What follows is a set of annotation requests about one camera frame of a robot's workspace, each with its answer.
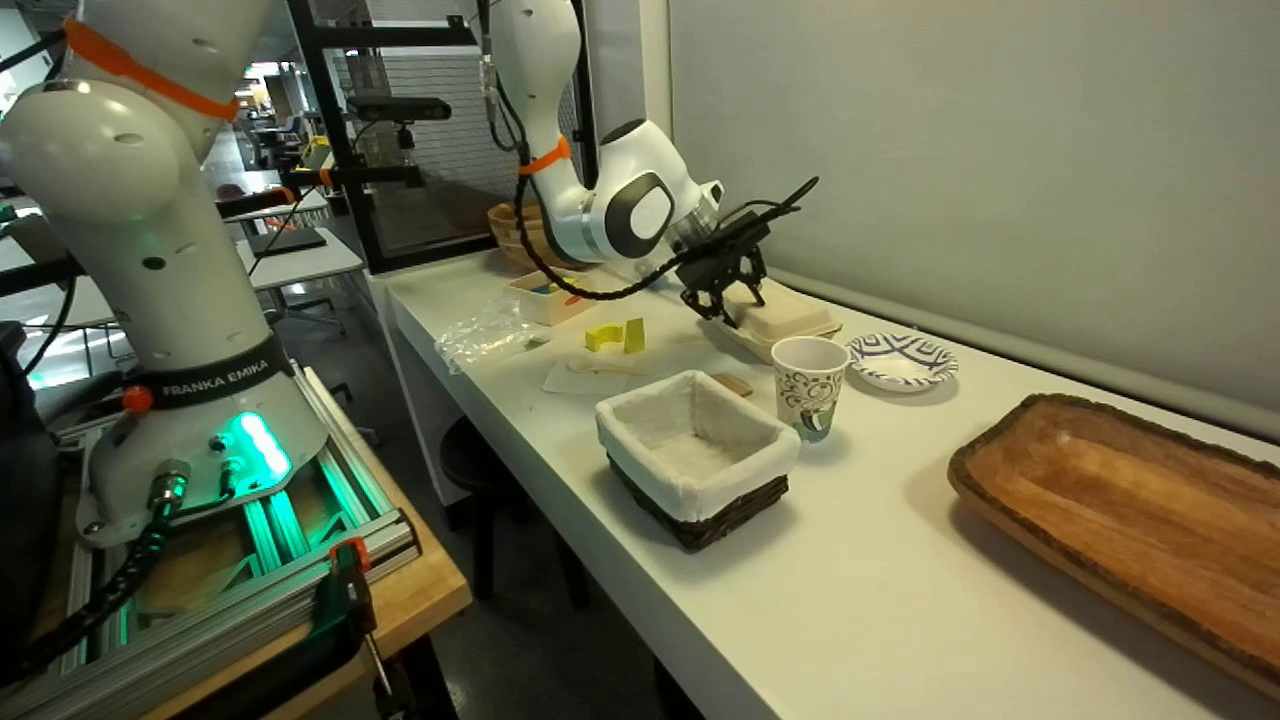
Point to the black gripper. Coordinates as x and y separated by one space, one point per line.
729 257

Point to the white clamshell food pack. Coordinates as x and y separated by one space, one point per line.
785 315

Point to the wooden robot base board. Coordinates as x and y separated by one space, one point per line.
373 673

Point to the patterned paper cup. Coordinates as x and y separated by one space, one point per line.
808 376

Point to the yellow block stand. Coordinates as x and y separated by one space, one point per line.
619 337

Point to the cloth-lined dark basket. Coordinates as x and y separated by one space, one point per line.
692 454

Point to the black white patterned saucer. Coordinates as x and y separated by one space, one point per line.
903 360

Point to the round woven basket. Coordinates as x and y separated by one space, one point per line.
516 235

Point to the clear plastic bag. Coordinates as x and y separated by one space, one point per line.
486 335

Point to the wooden tray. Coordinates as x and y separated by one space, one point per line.
1164 526

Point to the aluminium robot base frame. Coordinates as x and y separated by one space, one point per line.
282 578

